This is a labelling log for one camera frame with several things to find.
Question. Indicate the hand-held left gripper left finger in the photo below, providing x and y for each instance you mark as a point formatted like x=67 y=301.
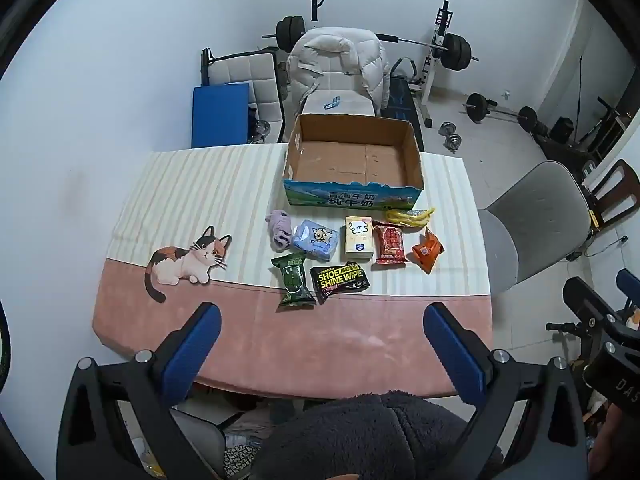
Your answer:
x=200 y=335

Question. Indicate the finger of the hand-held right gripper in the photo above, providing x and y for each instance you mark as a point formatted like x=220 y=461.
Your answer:
x=629 y=285
x=587 y=300

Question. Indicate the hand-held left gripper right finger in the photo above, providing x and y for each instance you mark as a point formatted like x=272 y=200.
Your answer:
x=450 y=345

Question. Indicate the orange snack packet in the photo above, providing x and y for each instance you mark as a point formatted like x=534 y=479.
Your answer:
x=426 y=252

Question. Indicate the green snack packet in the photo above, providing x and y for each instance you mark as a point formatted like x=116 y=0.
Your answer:
x=292 y=280

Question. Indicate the red snack packet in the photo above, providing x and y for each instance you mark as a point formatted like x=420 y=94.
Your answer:
x=390 y=242

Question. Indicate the black wipes packet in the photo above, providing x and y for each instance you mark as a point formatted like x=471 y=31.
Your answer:
x=340 y=280

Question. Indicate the purple sock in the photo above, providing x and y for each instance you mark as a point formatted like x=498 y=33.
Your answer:
x=280 y=227

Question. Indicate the yellow banana-shaped packet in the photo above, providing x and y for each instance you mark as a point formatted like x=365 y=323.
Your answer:
x=407 y=217

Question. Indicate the yellow white tissue pack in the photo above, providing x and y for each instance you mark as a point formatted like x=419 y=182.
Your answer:
x=358 y=237

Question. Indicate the blue tissue pack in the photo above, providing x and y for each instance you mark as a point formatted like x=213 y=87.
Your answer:
x=315 y=240

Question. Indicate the cardboard box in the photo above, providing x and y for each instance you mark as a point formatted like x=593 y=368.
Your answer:
x=350 y=160

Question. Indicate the person's right hand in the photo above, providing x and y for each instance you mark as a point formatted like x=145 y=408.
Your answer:
x=605 y=435

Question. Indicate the grey office chair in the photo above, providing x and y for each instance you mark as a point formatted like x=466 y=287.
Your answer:
x=540 y=210

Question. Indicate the brown wooden chair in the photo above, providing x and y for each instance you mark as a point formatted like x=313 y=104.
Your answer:
x=617 y=180

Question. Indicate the person's dark fleece clothing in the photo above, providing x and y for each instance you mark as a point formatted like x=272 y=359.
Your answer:
x=375 y=440

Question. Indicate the black exercise machine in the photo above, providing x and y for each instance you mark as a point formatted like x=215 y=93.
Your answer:
x=565 y=152

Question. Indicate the small black box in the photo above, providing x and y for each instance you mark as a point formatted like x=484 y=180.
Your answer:
x=562 y=130

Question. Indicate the black pole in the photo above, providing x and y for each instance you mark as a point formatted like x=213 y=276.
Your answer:
x=578 y=90

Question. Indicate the chrome dumbbell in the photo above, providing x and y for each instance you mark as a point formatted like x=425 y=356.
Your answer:
x=447 y=128
x=455 y=143

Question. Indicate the blue foam pad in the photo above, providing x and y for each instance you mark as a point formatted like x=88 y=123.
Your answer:
x=220 y=115

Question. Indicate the short barbell with black plates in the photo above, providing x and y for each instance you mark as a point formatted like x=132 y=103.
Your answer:
x=477 y=106

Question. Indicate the black weight bench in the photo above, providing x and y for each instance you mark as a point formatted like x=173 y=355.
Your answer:
x=400 y=97

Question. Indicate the beige padded chair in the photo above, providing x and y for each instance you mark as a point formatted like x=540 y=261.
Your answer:
x=350 y=102

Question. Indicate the white quilted chair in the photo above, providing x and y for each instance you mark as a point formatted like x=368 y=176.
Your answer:
x=240 y=72

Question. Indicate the small blue packet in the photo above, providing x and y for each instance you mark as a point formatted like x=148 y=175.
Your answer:
x=331 y=102

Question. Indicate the racked barbell with black plates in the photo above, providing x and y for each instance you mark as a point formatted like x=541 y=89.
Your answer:
x=455 y=50

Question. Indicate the white puffer jacket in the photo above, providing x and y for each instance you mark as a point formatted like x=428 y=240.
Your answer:
x=325 y=60

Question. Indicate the white barbell rack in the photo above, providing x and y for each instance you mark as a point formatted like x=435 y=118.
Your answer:
x=435 y=35

